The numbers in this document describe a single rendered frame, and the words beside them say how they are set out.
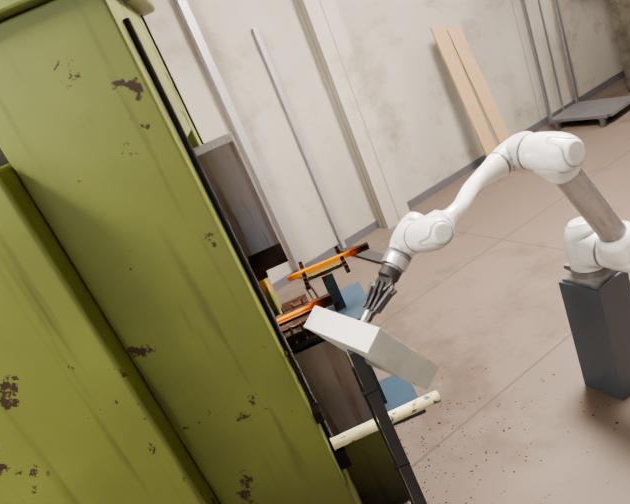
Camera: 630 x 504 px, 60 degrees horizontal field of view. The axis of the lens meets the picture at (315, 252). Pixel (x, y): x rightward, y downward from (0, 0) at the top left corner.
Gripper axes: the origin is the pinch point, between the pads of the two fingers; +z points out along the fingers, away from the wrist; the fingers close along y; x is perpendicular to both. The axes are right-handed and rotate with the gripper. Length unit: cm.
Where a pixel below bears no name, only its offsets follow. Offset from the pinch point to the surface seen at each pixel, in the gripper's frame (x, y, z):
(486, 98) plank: -211, 246, -300
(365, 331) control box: 16.5, -22.3, 6.2
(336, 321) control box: 16.5, -7.9, 6.4
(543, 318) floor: -164, 54, -69
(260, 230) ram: 34.9, 32.7, -11.8
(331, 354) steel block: -18.6, 32.0, 13.5
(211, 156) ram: 63, 35, -24
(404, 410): -39.7, 4.6, 19.4
